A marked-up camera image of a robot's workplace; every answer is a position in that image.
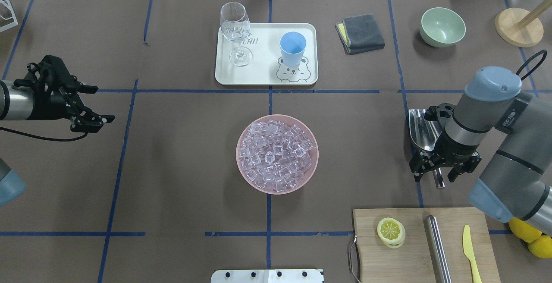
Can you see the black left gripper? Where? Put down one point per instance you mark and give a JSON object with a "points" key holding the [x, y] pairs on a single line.
{"points": [[46, 105]]}

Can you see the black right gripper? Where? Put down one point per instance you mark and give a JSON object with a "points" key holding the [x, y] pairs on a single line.
{"points": [[453, 150]]}

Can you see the steel ice scoop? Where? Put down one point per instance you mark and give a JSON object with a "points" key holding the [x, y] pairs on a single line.
{"points": [[424, 134]]}

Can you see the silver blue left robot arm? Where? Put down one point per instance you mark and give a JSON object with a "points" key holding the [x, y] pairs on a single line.
{"points": [[6, 102]]}

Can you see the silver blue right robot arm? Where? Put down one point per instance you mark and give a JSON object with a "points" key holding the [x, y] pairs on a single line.
{"points": [[448, 135]]}

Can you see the clear ice cubes pile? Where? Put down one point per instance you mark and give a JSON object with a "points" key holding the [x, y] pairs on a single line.
{"points": [[276, 153]]}

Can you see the wooden cup tree stand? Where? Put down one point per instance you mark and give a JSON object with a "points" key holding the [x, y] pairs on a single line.
{"points": [[521, 27]]}

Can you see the light blue plastic cup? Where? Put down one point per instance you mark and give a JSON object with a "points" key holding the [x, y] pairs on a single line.
{"points": [[292, 47]]}

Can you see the lemon half slice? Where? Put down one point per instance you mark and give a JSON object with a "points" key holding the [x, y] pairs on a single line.
{"points": [[391, 232]]}

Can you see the yellow plastic knife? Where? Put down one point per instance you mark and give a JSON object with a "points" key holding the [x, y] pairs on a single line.
{"points": [[468, 251]]}

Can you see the bamboo cutting board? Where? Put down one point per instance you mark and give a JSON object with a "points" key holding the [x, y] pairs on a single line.
{"points": [[412, 262]]}

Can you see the steel rod tool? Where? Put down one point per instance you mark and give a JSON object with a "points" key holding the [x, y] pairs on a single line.
{"points": [[437, 253]]}

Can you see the yellow lemon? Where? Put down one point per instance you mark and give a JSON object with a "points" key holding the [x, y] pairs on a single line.
{"points": [[541, 247], [523, 230]]}

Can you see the green ceramic bowl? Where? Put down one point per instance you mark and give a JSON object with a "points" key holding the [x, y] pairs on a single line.
{"points": [[441, 27]]}

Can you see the folded grey yellow cloth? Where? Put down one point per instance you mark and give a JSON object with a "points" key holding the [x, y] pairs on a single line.
{"points": [[360, 34]]}

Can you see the pink bowl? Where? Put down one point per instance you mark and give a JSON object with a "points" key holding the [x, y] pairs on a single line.
{"points": [[277, 154]]}

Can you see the clear wine glass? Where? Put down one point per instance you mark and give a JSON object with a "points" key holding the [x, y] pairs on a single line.
{"points": [[235, 27]]}

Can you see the white bear tray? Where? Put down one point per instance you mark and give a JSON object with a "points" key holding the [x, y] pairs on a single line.
{"points": [[266, 67]]}

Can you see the white wire cup rack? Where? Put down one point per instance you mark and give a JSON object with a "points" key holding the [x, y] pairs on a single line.
{"points": [[8, 17]]}

